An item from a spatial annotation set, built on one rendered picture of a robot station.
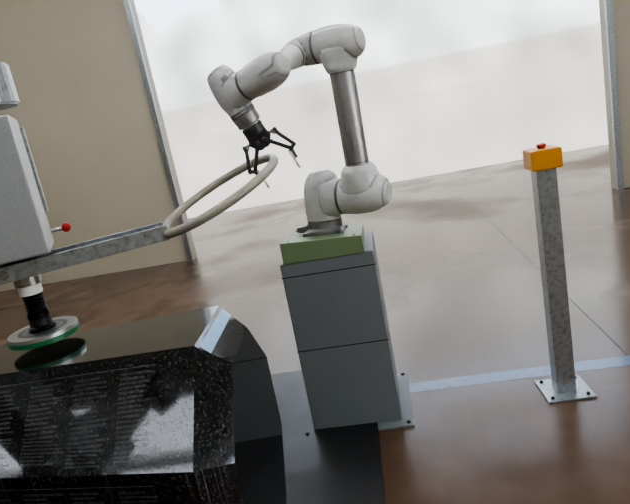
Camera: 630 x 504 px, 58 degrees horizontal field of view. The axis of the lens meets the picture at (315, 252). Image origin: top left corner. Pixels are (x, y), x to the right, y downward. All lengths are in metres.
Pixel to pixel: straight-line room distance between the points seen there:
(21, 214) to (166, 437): 0.79
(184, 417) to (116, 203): 5.67
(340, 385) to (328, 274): 0.51
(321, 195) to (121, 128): 4.75
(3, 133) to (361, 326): 1.51
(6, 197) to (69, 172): 5.43
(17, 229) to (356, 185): 1.25
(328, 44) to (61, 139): 5.31
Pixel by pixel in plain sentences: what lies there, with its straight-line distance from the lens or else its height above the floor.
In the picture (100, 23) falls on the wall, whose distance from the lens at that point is 7.07.
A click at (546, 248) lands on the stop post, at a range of 2.52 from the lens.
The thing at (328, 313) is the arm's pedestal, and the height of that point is 0.56.
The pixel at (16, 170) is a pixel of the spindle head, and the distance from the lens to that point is 1.88.
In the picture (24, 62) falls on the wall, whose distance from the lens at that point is 7.47.
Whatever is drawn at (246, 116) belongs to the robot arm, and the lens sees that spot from 1.95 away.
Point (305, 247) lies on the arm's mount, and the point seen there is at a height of 0.86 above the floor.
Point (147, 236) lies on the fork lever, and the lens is 1.94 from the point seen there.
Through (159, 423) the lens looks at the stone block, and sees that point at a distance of 1.61.
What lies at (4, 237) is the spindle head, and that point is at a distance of 1.89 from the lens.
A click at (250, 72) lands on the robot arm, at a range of 1.87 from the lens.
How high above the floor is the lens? 1.38
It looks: 13 degrees down
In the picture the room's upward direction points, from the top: 11 degrees counter-clockwise
